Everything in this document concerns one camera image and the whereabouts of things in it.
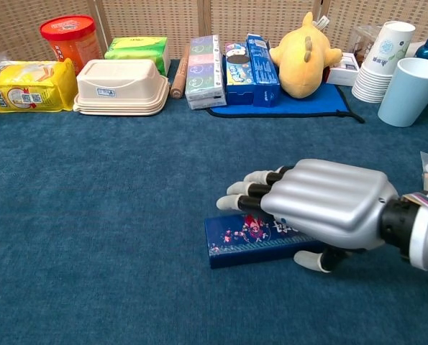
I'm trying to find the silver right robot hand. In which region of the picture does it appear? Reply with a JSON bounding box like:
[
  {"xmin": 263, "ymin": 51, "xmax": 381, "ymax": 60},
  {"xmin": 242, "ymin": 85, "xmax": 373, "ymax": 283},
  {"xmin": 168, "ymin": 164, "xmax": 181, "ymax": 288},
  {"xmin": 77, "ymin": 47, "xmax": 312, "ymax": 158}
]
[{"xmin": 216, "ymin": 158, "xmax": 422, "ymax": 273}]

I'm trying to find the blue cloth mat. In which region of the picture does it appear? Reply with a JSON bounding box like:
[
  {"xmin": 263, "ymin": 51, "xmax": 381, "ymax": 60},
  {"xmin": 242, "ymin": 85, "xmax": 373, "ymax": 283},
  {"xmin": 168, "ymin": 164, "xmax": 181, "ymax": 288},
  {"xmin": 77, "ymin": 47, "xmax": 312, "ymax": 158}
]
[{"xmin": 206, "ymin": 83, "xmax": 365, "ymax": 124}]

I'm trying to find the small white red-print box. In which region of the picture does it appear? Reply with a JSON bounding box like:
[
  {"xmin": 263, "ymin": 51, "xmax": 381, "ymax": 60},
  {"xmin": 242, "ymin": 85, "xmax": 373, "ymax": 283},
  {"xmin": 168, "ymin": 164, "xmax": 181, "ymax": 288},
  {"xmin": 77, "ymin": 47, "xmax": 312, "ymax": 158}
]
[{"xmin": 324, "ymin": 52, "xmax": 361, "ymax": 87}]

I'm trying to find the light blue mug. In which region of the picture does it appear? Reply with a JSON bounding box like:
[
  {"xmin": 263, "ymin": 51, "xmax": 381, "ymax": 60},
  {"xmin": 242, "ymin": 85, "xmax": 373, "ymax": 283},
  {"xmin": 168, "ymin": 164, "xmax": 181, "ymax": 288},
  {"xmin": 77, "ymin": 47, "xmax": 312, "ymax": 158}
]
[{"xmin": 377, "ymin": 57, "xmax": 428, "ymax": 128}]

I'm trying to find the yellow plush toy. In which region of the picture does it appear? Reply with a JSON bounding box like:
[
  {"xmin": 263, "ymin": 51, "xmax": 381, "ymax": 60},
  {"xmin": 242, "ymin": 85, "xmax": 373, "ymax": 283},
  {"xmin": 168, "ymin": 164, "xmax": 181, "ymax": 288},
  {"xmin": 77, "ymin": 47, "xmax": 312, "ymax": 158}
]
[{"xmin": 269, "ymin": 11, "xmax": 343, "ymax": 99}]

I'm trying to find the dark blue biscuit box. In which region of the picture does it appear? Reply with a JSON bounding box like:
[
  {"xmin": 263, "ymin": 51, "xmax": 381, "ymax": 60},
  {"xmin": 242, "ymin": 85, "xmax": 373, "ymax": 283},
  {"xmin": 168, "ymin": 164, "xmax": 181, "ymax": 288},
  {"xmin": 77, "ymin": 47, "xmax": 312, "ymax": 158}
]
[{"xmin": 245, "ymin": 33, "xmax": 281, "ymax": 108}]

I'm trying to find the blue cartoon cookie box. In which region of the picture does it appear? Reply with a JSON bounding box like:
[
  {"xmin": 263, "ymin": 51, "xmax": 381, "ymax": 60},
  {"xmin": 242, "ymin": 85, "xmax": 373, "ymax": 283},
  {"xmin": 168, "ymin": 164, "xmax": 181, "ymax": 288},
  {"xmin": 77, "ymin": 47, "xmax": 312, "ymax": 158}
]
[{"xmin": 223, "ymin": 42, "xmax": 255, "ymax": 106}]

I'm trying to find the stack of white paper cups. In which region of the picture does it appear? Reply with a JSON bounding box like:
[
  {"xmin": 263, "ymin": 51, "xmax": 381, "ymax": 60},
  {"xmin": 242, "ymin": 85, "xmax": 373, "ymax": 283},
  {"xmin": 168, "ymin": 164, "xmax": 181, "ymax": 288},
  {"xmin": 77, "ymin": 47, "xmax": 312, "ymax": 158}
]
[{"xmin": 351, "ymin": 20, "xmax": 416, "ymax": 104}]

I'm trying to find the clear box of brown snacks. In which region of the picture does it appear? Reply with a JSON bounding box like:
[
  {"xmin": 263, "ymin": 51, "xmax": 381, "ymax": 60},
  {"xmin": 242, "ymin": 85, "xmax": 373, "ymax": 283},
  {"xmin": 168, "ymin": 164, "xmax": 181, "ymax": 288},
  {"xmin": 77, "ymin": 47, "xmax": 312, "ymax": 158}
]
[{"xmin": 348, "ymin": 25, "xmax": 383, "ymax": 68}]

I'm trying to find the pastel multicolour tissue pack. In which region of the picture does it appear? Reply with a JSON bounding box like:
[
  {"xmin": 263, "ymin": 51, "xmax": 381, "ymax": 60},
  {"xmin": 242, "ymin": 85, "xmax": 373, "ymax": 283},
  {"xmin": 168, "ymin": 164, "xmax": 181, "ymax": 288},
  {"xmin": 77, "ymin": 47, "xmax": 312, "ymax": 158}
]
[{"xmin": 184, "ymin": 34, "xmax": 227, "ymax": 110}]

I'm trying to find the wooden rolling pin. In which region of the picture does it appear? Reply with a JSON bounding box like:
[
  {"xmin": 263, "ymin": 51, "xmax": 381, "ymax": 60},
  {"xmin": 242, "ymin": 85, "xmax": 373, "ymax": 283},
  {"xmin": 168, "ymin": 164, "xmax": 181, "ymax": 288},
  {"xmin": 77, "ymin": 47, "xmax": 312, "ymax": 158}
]
[{"xmin": 169, "ymin": 45, "xmax": 191, "ymax": 100}]

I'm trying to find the beige plastic lunch box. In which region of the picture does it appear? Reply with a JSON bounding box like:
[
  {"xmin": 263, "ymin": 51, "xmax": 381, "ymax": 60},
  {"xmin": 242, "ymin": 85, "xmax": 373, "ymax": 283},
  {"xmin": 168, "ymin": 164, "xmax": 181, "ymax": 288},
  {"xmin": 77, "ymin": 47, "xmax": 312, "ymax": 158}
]
[{"xmin": 73, "ymin": 59, "xmax": 170, "ymax": 116}]

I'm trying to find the green tissue pack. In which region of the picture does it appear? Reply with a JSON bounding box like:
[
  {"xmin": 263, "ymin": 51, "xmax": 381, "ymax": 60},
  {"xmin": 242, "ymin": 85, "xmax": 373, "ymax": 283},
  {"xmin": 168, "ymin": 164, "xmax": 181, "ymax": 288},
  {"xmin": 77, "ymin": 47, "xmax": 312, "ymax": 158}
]
[{"xmin": 104, "ymin": 36, "xmax": 172, "ymax": 77}]

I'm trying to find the woven folding screen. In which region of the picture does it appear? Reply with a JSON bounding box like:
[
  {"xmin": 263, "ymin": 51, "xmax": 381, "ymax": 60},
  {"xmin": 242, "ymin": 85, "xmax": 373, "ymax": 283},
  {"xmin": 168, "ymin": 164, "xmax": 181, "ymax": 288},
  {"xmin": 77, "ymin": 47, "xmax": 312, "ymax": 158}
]
[{"xmin": 0, "ymin": 0, "xmax": 428, "ymax": 62}]

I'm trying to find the orange tub with red lid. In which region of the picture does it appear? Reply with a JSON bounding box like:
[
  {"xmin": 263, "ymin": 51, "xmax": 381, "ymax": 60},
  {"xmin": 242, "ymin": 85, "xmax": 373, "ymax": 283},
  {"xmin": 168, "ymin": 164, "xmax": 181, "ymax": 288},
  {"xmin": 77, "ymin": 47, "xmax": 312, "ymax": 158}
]
[{"xmin": 40, "ymin": 14, "xmax": 103, "ymax": 76}]

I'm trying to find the yellow snack package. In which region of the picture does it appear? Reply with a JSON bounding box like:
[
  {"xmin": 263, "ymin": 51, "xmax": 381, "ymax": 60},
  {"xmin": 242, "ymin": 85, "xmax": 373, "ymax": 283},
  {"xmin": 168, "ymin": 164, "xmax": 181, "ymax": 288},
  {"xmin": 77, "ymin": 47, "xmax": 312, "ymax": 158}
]
[{"xmin": 0, "ymin": 57, "xmax": 78, "ymax": 114}]

